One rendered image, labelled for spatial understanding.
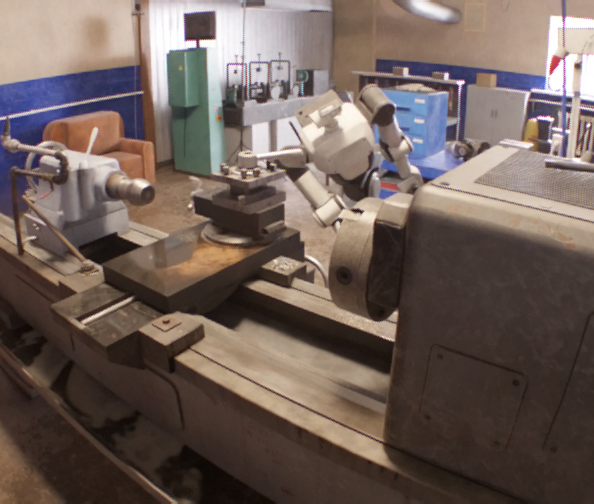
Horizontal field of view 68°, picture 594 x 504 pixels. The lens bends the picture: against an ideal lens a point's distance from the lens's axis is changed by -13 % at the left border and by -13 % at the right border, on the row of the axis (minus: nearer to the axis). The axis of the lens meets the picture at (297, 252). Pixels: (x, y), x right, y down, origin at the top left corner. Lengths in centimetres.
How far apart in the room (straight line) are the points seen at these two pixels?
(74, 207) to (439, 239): 131
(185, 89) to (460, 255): 502
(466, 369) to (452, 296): 12
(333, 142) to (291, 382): 112
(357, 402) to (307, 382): 13
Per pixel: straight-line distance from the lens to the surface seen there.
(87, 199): 174
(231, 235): 157
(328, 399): 108
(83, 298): 147
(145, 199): 157
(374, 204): 102
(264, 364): 117
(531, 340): 73
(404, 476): 95
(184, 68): 556
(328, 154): 199
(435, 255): 73
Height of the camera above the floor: 153
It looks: 24 degrees down
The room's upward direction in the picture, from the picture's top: straight up
